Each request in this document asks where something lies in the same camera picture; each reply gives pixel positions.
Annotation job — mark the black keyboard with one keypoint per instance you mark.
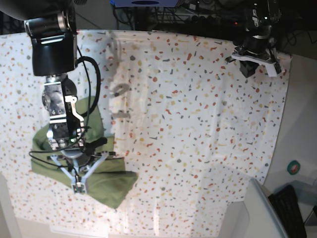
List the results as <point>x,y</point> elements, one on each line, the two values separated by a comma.
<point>285,204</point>

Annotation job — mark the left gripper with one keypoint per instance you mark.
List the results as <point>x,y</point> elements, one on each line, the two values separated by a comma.
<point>248,68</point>

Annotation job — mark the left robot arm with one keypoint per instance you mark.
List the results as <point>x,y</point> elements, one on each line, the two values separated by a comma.
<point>258,46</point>

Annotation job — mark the terrazzo patterned tablecloth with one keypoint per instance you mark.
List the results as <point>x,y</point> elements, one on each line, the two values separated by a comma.
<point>190,125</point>

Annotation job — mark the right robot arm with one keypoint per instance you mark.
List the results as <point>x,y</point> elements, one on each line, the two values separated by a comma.
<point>51,26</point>

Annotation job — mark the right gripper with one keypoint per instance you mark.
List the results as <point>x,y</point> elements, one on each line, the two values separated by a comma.
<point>75,157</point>

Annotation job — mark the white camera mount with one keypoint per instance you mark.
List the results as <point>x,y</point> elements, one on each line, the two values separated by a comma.
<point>79,178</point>
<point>268,59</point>

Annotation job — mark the green tape roll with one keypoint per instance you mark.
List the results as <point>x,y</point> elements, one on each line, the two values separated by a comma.
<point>293,167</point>

